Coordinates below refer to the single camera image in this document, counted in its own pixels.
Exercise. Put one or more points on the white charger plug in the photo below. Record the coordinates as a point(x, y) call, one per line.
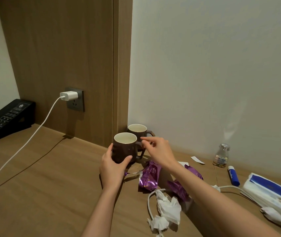
point(69, 95)

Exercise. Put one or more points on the small glass bottle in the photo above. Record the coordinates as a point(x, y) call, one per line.
point(221, 156)

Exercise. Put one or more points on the purple snack wrapper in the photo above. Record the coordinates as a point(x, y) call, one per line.
point(178, 190)
point(150, 176)

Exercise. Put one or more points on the blue white tissue pack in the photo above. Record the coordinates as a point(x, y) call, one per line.
point(271, 194)

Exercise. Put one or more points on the wooden wall panel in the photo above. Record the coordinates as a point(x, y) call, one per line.
point(68, 46)

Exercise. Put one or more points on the person's right forearm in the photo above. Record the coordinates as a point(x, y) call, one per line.
point(217, 207)

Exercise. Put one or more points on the grey wall socket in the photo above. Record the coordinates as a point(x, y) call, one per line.
point(77, 104)

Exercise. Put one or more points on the person's right hand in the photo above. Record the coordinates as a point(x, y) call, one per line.
point(161, 153)

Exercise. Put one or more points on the blue lip balm stick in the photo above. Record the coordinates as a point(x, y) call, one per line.
point(233, 176)

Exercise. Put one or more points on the black desk telephone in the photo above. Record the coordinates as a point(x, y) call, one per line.
point(4, 120)

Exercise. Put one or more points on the person's left hand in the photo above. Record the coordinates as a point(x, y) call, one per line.
point(112, 172)

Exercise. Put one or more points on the brown mug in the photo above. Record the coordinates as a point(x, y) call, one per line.
point(140, 132)
point(124, 150)

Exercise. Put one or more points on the person's left forearm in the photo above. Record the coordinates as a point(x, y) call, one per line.
point(101, 214)

